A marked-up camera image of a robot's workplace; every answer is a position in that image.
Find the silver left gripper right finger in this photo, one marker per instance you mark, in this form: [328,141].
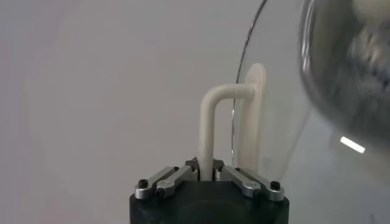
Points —
[243,179]

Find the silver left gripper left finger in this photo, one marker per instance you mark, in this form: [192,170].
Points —
[173,179]

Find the stainless steel steamer basket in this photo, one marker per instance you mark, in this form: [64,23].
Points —
[350,61]

